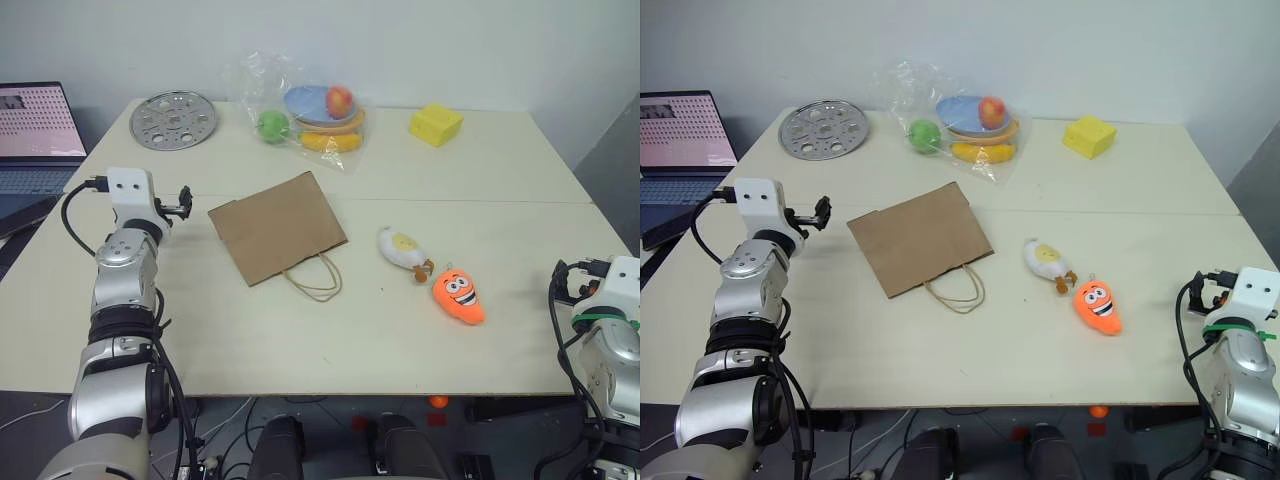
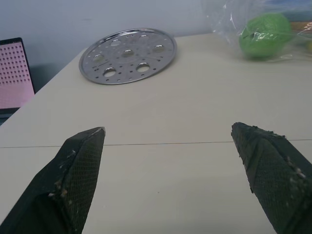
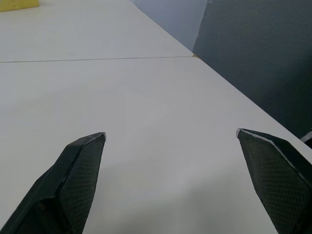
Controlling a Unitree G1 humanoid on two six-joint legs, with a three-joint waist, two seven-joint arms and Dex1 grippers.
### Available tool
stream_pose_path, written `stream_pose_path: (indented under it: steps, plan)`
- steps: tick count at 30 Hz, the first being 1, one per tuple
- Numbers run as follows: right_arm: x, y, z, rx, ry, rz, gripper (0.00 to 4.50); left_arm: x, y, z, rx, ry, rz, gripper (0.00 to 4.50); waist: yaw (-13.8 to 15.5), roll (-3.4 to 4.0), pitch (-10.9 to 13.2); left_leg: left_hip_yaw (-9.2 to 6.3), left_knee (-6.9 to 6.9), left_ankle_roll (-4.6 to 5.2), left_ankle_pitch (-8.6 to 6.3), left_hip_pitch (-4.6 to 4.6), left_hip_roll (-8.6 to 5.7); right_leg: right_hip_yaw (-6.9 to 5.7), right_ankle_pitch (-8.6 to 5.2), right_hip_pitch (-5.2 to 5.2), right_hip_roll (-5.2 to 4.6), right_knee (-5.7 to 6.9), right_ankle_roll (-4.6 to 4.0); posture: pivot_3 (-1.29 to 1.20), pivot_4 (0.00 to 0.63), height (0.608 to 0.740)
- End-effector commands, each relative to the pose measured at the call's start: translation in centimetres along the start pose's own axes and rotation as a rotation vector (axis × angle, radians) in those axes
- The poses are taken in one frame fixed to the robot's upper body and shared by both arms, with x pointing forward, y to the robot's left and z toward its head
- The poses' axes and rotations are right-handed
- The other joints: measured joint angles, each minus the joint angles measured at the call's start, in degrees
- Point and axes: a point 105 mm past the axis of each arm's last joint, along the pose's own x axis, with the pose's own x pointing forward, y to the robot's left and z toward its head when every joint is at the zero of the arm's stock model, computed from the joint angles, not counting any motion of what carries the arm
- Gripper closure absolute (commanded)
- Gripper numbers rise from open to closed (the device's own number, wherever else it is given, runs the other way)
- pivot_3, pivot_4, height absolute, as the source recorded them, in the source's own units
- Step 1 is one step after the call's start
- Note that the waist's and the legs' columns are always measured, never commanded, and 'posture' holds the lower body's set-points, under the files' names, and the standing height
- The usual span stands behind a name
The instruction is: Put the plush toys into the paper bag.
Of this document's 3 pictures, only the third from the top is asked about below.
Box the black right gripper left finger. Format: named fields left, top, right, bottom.
left=0, top=132, right=107, bottom=234

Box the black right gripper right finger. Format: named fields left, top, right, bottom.
left=235, top=128, right=312, bottom=234

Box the dark grey partition panel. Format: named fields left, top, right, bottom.
left=192, top=0, right=312, bottom=140

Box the yellow object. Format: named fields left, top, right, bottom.
left=0, top=0, right=40, bottom=13

